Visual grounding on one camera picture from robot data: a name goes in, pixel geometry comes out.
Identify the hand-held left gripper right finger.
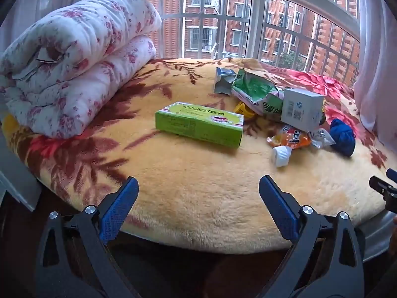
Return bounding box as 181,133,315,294
258,175,365,298

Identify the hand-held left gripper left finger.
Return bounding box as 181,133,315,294
35,176,140,298

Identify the orange pouch with white cap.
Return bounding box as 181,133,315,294
267,124,312,168

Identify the green cardboard box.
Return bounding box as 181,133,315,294
155,101,244,149

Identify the green plastic bag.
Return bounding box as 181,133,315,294
231,68,285,122

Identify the blue cloth ball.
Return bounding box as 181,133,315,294
329,118,357,157

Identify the small white packet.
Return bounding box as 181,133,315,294
308,128,336,150

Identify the floral plush blanket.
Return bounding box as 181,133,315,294
1,57,391,253

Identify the white cardboard box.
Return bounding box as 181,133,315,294
280,88,325,131

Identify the yellow plastic item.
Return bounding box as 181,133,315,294
233,101,257,119

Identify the crumpled blue-grey carton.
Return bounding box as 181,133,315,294
213,67,238,95

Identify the folded floral quilt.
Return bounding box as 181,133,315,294
0,0,163,139

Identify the green tree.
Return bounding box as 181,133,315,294
277,51,307,71

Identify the red brick building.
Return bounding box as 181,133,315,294
136,0,360,84

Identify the metal window grille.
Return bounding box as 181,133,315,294
160,0,360,83

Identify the white window frame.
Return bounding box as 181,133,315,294
84,0,362,69

